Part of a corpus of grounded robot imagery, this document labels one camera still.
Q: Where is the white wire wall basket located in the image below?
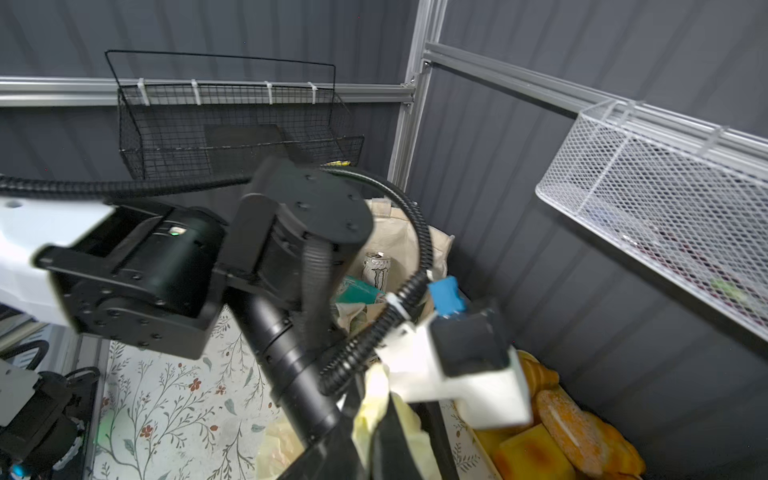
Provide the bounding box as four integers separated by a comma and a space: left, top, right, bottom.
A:
536, 100, 767, 337

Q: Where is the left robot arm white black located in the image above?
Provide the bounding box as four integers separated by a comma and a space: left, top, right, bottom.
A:
1, 157, 434, 446

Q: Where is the cream plastic grocery bag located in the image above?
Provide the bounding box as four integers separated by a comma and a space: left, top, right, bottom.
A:
255, 363, 442, 479

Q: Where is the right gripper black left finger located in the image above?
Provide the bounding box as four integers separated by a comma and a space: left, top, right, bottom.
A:
279, 383, 366, 480

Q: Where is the black wire wall basket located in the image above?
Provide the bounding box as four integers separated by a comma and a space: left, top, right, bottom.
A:
104, 49, 364, 180

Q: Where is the silver can front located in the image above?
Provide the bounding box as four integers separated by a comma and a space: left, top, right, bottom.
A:
362, 252, 391, 292

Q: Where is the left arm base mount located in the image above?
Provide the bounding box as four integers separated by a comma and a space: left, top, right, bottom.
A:
1, 340, 101, 479

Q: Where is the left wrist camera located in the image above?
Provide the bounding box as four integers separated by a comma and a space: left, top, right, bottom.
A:
376, 276, 533, 430

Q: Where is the bread rolls tray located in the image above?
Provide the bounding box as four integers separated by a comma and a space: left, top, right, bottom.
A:
473, 350, 646, 479

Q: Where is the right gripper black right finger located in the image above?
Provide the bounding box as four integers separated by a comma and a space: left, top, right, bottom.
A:
371, 397, 422, 480

